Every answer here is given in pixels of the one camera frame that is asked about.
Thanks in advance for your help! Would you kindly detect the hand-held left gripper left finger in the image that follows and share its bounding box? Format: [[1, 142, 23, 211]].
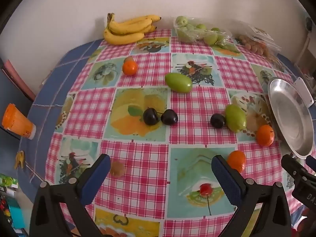
[[29, 153, 111, 237]]

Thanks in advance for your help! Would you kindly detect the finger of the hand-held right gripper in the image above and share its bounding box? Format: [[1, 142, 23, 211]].
[[281, 154, 308, 179], [306, 155, 316, 176]]

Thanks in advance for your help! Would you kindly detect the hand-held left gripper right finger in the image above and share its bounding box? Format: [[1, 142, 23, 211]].
[[211, 154, 293, 237]]

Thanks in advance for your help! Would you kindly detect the orange tangerine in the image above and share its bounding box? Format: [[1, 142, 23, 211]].
[[255, 125, 275, 147], [227, 150, 247, 173], [122, 60, 139, 76]]

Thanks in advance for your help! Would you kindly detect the round metal plate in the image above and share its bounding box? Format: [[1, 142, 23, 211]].
[[267, 78, 314, 159]]

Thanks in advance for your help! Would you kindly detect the dark cherry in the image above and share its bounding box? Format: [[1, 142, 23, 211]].
[[210, 114, 226, 129], [143, 107, 158, 126], [161, 109, 179, 125]]

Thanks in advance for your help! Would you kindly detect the oval green fruit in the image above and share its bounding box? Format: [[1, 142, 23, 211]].
[[224, 104, 247, 132], [165, 73, 193, 94]]

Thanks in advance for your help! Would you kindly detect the white plastic box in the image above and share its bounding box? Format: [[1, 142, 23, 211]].
[[292, 77, 314, 108]]

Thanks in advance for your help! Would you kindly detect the yellow plastic clip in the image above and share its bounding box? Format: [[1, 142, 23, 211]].
[[13, 150, 25, 169]]

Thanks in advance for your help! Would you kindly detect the checked picture tablecloth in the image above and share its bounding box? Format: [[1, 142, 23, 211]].
[[17, 28, 316, 237]]

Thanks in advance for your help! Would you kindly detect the teal box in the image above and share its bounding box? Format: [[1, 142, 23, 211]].
[[7, 200, 26, 229]]

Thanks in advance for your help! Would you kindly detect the green packet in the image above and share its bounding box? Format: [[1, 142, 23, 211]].
[[0, 174, 19, 187]]

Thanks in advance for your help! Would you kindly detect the orange plastic cup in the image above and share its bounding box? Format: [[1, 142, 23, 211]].
[[2, 103, 37, 140]]

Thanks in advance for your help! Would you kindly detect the white wooden shelf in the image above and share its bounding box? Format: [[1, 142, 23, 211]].
[[295, 33, 316, 84]]

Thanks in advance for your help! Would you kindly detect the pink wooden board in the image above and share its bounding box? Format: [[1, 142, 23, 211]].
[[0, 58, 37, 102]]

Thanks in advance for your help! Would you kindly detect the clear plastic lidded box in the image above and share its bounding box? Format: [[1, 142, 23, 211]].
[[234, 21, 282, 60]]

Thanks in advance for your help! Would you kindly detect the pile of small green apples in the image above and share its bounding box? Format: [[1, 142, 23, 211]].
[[176, 16, 229, 45]]

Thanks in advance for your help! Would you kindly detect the yellow banana bunch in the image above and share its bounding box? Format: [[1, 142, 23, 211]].
[[103, 13, 162, 45]]

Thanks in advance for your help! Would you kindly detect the plastic bag of green fruit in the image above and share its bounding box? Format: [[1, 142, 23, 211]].
[[174, 15, 232, 46]]

